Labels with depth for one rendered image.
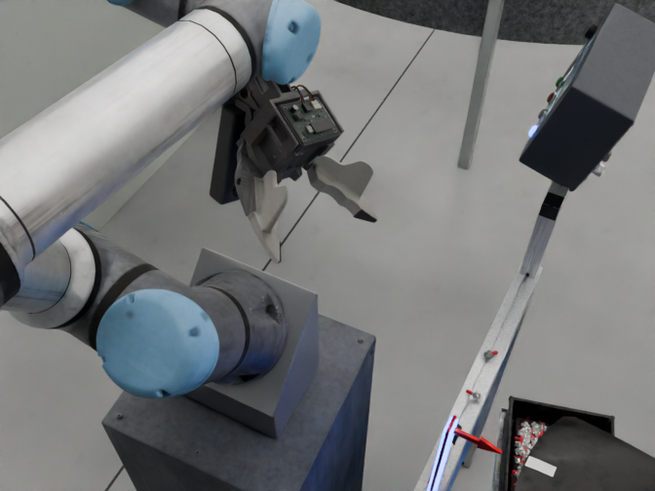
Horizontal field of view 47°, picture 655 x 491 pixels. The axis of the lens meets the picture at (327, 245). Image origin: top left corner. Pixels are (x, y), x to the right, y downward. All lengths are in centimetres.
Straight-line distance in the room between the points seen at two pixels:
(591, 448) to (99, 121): 67
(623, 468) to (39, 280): 66
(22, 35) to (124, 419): 131
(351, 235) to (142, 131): 206
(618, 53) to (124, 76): 92
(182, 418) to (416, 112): 216
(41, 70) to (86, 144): 174
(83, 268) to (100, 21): 163
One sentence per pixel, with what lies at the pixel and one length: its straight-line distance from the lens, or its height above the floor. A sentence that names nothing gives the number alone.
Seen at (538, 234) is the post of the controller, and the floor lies 98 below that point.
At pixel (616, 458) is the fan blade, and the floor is 116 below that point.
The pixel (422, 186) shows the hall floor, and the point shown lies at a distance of 276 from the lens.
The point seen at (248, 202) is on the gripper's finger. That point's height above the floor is 144.
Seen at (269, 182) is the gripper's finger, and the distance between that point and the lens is 73.
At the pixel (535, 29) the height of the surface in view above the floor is 60.
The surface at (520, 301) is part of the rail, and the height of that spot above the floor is 86.
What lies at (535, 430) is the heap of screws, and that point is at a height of 85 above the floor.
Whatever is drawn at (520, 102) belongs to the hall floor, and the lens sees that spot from 318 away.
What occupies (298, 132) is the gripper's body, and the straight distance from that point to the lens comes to 72.
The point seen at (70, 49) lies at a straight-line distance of 233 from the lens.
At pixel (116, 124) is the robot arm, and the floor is 163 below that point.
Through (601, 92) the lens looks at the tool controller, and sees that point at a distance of 124.
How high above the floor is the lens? 198
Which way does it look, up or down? 51 degrees down
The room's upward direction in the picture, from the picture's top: straight up
